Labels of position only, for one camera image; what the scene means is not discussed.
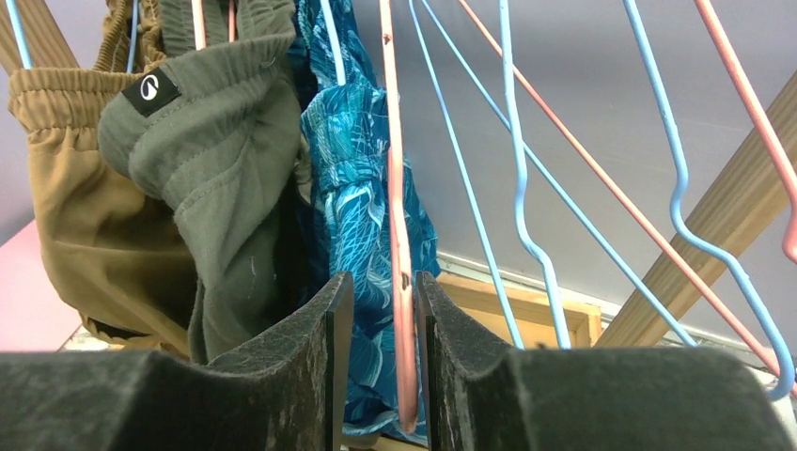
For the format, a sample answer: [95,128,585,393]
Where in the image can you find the blue patterned hanging shorts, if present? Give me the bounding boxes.
[296,1,428,444]

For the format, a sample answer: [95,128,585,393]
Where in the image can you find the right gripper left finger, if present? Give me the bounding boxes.
[1,272,353,450]

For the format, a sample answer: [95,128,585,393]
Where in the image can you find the pink clipboard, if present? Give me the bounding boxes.
[1,222,81,352]

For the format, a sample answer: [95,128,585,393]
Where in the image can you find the pink wire hanger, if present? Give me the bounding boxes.
[189,0,797,399]

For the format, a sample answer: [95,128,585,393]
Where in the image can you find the blue wire hanger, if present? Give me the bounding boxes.
[5,0,797,402]

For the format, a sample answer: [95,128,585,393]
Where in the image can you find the brown hanging shorts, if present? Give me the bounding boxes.
[8,1,196,355]

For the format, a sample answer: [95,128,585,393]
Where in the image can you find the wooden clothes rack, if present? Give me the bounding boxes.
[0,0,797,451]

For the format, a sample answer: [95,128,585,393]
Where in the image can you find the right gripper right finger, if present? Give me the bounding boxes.
[415,272,793,451]

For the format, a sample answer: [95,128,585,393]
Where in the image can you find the dark green hanging shorts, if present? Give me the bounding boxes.
[98,1,309,364]

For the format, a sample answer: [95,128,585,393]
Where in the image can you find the pink wire hanger taken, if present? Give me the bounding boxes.
[379,0,418,434]

